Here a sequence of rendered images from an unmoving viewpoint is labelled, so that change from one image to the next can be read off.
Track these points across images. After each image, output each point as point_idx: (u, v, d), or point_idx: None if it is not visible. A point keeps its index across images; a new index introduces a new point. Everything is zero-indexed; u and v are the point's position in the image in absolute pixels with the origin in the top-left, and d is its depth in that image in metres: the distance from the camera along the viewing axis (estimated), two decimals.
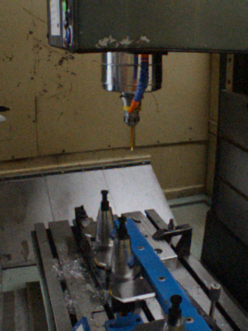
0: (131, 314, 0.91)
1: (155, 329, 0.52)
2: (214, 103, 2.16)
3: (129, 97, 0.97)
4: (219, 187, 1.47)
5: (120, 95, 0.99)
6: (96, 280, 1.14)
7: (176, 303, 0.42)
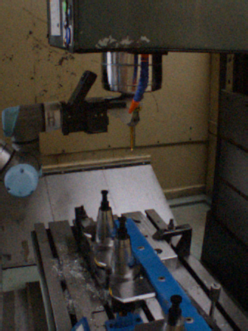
0: (131, 314, 0.91)
1: (155, 329, 0.52)
2: (214, 103, 2.16)
3: (129, 97, 0.97)
4: (219, 187, 1.47)
5: (120, 95, 0.99)
6: (96, 280, 1.14)
7: (176, 303, 0.42)
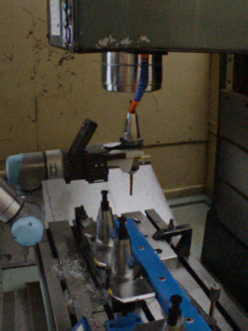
0: (131, 314, 0.91)
1: (155, 329, 0.52)
2: (214, 103, 2.16)
3: (129, 147, 1.02)
4: (219, 187, 1.47)
5: (120, 144, 1.04)
6: (96, 280, 1.14)
7: (176, 303, 0.42)
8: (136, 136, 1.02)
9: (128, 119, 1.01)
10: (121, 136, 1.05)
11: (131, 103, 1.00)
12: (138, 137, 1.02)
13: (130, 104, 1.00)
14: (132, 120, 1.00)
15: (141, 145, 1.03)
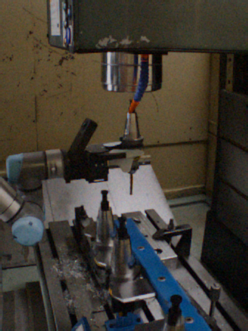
0: (131, 314, 0.91)
1: (155, 329, 0.52)
2: (214, 103, 2.16)
3: (129, 146, 1.02)
4: (219, 187, 1.47)
5: (120, 143, 1.04)
6: (96, 280, 1.14)
7: (176, 303, 0.42)
8: (136, 135, 1.02)
9: (128, 118, 1.01)
10: (121, 135, 1.05)
11: (131, 103, 1.00)
12: (138, 137, 1.02)
13: (129, 104, 1.00)
14: (132, 119, 1.01)
15: (141, 144, 1.03)
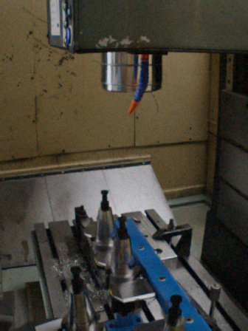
0: (131, 314, 0.91)
1: (155, 329, 0.52)
2: (214, 103, 2.16)
3: None
4: (219, 187, 1.47)
5: None
6: (96, 280, 1.14)
7: (176, 303, 0.42)
8: (89, 327, 0.50)
9: (72, 302, 0.49)
10: (65, 317, 0.53)
11: (74, 277, 0.48)
12: (92, 328, 0.50)
13: (72, 276, 0.48)
14: (79, 304, 0.49)
15: None
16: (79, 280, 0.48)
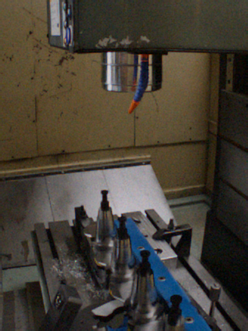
0: None
1: (155, 329, 0.52)
2: (214, 103, 2.16)
3: None
4: (219, 187, 1.47)
5: (125, 313, 0.57)
6: (96, 280, 1.14)
7: (176, 303, 0.42)
8: (153, 307, 0.54)
9: (139, 284, 0.53)
10: (126, 300, 0.57)
11: (143, 260, 0.52)
12: (155, 309, 0.55)
13: (141, 260, 0.53)
14: (145, 285, 0.53)
15: (159, 317, 0.56)
16: (147, 263, 0.53)
